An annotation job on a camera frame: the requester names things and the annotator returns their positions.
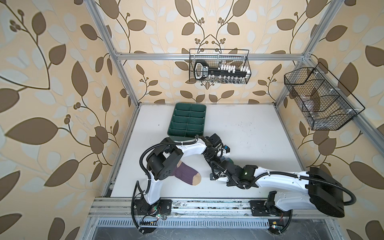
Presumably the purple sock beige toe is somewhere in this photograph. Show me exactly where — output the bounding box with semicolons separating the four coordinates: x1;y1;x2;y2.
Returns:
173;161;202;186

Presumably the blue grey sock green toe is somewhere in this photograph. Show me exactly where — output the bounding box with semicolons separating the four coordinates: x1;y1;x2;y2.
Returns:
224;158;234;164

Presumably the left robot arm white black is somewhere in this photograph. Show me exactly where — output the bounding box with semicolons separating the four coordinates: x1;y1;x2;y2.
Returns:
135;134;230;208

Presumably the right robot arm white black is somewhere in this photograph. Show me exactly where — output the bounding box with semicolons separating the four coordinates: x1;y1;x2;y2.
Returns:
209;161;357;218

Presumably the green divided plastic tray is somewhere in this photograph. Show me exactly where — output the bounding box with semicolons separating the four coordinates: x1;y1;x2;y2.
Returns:
167;103;207;141

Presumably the black tool in basket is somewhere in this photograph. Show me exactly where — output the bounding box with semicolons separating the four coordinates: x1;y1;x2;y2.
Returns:
192;60;251;80

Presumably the black wire basket back wall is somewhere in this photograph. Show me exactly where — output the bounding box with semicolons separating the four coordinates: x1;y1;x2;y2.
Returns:
189;48;252;85

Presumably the black wire basket wall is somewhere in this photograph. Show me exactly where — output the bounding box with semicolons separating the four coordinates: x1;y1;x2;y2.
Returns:
284;62;366;131
189;48;252;85

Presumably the black wire basket right wall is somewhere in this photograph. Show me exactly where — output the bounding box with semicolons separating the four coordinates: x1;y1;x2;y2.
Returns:
284;62;366;131

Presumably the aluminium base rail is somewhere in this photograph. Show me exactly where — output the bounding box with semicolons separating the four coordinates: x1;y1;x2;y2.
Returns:
86;197;337;230

